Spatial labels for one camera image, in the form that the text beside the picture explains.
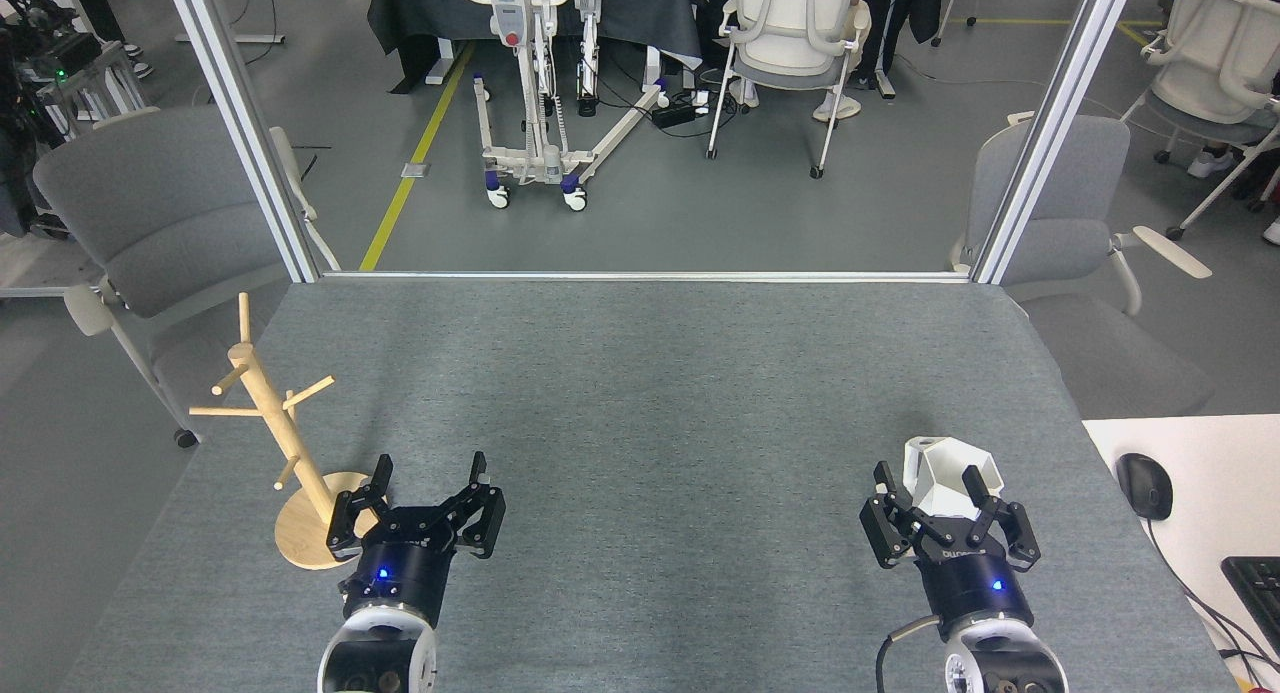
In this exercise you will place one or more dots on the black keyboard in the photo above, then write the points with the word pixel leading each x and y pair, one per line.
pixel 1258 593

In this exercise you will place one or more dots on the dark cloth covered table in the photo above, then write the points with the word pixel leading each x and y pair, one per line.
pixel 430 13

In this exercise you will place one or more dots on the white hexagonal cup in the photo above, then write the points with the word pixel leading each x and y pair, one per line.
pixel 940 478

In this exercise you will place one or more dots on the metal floor plate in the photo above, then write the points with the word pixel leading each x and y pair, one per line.
pixel 416 170

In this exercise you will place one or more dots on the white mesh office chair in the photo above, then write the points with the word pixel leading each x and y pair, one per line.
pixel 1215 63
pixel 795 33

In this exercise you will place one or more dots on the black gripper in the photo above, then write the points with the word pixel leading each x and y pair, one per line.
pixel 975 588
pixel 400 573

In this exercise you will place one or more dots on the grey fabric chair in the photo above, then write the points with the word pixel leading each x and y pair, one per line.
pixel 1070 243
pixel 150 213

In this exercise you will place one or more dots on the person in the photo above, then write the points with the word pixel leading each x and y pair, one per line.
pixel 105 13

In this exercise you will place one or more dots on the wooden cup rack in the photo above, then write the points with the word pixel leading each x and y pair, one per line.
pixel 310 533

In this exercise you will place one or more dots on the white stand on wheels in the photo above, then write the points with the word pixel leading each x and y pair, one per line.
pixel 525 83

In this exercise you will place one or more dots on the silver frame post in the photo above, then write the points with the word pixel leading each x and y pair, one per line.
pixel 1050 123
pixel 245 123

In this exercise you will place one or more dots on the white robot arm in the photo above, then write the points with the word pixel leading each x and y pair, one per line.
pixel 375 653
pixel 1005 658

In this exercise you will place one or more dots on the black power strip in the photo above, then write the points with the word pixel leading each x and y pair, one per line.
pixel 675 111

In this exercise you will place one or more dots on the black computer mouse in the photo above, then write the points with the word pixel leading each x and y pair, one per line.
pixel 1145 485

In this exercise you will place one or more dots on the silver table edge rail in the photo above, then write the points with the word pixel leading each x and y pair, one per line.
pixel 650 276

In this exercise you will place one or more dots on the white desk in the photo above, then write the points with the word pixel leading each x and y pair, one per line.
pixel 1215 473

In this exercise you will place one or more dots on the person's white shoe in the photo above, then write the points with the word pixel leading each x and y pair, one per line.
pixel 1210 163

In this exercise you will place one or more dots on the black equipment rack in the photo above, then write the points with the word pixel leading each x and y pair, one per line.
pixel 60 63

